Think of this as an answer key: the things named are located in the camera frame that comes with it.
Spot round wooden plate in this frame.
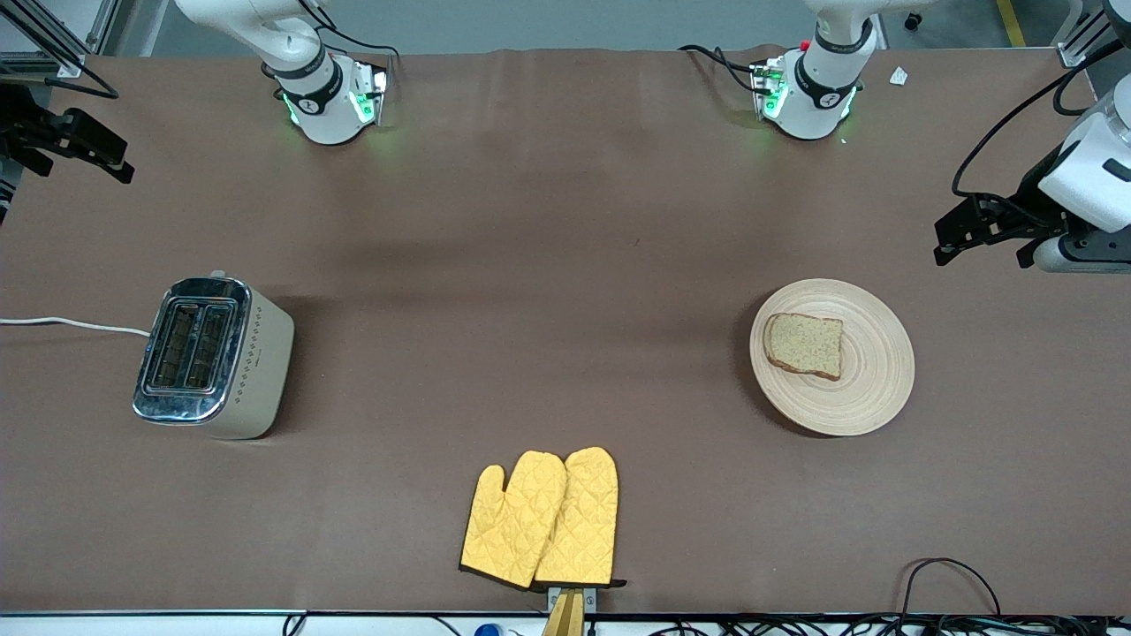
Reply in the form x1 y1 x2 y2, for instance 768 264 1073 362
749 278 915 437

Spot brown bread slice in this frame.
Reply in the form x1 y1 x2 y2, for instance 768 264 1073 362
763 313 845 382

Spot chrome and beige toaster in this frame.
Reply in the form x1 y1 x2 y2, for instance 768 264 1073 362
133 270 295 441

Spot yellow floor tape strip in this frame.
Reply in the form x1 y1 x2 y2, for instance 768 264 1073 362
997 0 1029 48

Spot brown table cover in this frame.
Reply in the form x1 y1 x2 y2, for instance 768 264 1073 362
0 44 1131 617

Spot yellow quilted oven mitt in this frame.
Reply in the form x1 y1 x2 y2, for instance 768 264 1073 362
459 450 568 590
534 446 627 588

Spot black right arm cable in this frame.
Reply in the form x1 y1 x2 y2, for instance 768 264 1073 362
0 49 121 100

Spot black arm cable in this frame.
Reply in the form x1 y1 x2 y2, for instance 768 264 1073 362
952 40 1131 206
0 49 121 100

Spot aluminium frame profile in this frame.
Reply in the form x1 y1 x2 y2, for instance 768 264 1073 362
1056 0 1131 69
0 0 120 80

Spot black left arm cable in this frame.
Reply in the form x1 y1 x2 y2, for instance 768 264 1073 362
952 40 1131 206

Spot white toaster power cord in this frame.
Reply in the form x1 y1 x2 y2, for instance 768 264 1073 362
0 316 153 338

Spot black right base cable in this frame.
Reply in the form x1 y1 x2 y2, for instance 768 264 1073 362
300 0 403 70

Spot black base cable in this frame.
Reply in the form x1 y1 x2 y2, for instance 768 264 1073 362
300 0 403 70
679 44 763 95

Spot black left base cable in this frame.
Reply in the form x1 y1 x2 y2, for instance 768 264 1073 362
679 44 763 95

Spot black looped cable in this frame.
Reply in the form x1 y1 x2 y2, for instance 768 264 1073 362
897 557 1004 619

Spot black cable bundle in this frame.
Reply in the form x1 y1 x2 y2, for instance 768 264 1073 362
654 614 1131 636

